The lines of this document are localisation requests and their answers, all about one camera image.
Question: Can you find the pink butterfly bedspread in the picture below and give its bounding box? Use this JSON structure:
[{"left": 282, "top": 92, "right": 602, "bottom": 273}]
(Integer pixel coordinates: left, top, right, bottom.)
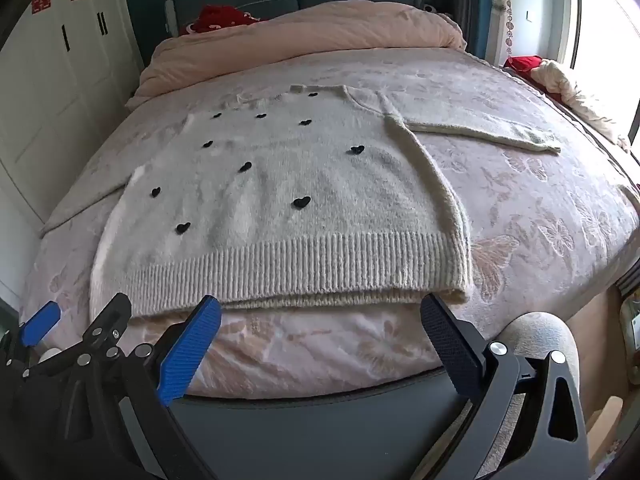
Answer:
[{"left": 20, "top": 50, "right": 640, "bottom": 401}]

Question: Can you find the bead string decoration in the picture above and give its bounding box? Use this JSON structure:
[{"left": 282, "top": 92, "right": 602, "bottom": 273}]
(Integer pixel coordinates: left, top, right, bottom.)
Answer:
[{"left": 504, "top": 0, "right": 516, "bottom": 56}]

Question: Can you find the red cloth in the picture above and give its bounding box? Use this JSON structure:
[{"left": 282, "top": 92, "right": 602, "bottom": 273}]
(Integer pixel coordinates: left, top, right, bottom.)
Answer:
[{"left": 502, "top": 55, "right": 543, "bottom": 81}]

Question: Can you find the white sweater with black hearts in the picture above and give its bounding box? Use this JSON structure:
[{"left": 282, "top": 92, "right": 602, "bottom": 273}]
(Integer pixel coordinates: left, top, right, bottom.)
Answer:
[{"left": 90, "top": 82, "right": 562, "bottom": 318}]

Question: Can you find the red pillow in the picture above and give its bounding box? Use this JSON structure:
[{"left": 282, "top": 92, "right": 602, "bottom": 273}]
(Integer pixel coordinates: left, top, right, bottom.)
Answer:
[{"left": 187, "top": 5, "right": 261, "bottom": 36}]

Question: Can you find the window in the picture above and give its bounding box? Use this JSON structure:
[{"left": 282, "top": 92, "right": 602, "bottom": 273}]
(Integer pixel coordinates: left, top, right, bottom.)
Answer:
[{"left": 575, "top": 0, "right": 640, "bottom": 151}]

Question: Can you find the white wardrobe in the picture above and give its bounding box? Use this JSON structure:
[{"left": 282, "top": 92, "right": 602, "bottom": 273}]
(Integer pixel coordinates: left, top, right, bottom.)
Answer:
[{"left": 0, "top": 0, "right": 146, "bottom": 241}]

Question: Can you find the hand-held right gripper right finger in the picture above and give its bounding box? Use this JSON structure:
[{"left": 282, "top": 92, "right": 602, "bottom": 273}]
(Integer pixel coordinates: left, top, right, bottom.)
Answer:
[{"left": 415, "top": 292, "right": 591, "bottom": 480}]

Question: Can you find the cream crumpled cloth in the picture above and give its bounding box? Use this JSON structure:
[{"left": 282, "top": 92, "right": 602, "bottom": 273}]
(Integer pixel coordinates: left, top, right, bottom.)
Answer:
[{"left": 530, "top": 59, "right": 632, "bottom": 152}]

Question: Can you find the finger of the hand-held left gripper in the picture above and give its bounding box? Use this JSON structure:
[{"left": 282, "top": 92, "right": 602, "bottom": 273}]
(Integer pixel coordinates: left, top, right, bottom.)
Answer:
[
  {"left": 2, "top": 301, "right": 62, "bottom": 361},
  {"left": 84, "top": 292, "right": 134, "bottom": 357}
]

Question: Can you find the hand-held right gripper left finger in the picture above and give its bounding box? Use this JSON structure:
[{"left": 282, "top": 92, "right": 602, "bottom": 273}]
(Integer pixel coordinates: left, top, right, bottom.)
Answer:
[{"left": 54, "top": 295, "right": 222, "bottom": 480}]

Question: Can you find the dark leather bed footboard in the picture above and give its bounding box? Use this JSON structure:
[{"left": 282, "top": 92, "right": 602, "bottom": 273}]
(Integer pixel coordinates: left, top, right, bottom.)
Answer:
[{"left": 165, "top": 370, "right": 521, "bottom": 480}]

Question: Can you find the pink duvet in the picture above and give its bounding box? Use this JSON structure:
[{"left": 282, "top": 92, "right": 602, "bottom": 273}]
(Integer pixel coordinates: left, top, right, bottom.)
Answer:
[{"left": 125, "top": 0, "right": 468, "bottom": 111}]

